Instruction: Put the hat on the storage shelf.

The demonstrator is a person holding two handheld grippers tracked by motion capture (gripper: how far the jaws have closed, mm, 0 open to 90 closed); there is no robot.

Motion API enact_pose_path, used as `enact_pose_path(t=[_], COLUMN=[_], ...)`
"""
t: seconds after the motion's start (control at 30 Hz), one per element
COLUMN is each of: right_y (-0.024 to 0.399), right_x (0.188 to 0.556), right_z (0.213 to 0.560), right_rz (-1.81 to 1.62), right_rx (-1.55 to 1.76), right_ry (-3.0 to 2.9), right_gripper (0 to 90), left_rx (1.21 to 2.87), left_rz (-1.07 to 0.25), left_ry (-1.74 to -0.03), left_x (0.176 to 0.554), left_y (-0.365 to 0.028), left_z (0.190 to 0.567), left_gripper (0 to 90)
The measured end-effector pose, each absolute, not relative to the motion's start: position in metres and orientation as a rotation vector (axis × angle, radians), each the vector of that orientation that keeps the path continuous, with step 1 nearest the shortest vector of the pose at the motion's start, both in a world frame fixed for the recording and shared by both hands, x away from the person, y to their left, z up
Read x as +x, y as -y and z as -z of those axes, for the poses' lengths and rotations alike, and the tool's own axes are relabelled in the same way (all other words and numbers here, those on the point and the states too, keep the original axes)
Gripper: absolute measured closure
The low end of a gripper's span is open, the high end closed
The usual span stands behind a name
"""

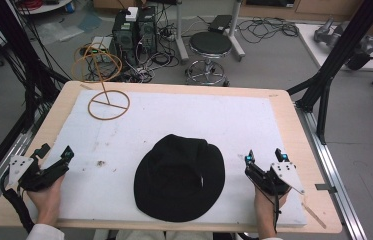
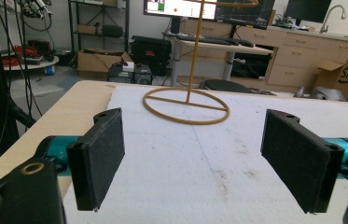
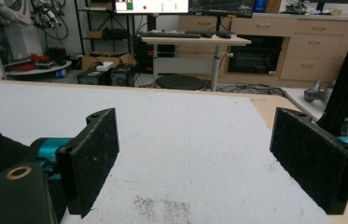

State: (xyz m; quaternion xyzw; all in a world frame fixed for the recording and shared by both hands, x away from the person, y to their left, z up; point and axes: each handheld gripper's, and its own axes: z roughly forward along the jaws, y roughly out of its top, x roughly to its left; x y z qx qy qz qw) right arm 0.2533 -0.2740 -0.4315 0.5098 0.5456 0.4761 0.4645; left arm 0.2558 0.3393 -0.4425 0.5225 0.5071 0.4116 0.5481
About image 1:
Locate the white platform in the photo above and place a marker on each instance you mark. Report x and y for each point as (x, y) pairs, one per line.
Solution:
(327, 56)

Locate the black computer tower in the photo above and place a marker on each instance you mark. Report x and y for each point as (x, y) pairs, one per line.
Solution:
(147, 30)
(124, 36)

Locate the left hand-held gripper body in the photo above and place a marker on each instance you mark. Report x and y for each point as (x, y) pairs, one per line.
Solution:
(29, 175)

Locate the black frame post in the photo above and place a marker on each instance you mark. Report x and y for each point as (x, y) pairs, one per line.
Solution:
(14, 56)
(337, 56)

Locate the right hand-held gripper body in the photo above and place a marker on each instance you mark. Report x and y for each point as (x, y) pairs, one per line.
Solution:
(274, 178)

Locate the grey tape piece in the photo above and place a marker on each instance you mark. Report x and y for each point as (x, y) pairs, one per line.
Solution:
(325, 188)

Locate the person's right hand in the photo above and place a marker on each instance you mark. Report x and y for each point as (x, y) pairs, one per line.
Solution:
(266, 208)

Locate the black bucket hat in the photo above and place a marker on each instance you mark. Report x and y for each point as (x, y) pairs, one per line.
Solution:
(179, 180)

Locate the black flat device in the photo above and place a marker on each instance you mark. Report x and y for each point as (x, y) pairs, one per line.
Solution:
(220, 23)

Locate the white box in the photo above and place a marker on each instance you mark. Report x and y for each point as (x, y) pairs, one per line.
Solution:
(132, 13)

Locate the person's left hand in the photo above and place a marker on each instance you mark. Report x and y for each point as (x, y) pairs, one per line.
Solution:
(46, 200)

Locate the white foam mat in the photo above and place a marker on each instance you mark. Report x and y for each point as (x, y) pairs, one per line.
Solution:
(190, 113)

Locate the white table leg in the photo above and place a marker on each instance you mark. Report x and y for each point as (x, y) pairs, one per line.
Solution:
(235, 33)
(180, 36)

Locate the thin wooden stick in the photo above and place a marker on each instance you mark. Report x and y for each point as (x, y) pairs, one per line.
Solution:
(314, 215)

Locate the black round stool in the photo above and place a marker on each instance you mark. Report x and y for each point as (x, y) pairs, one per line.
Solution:
(210, 50)

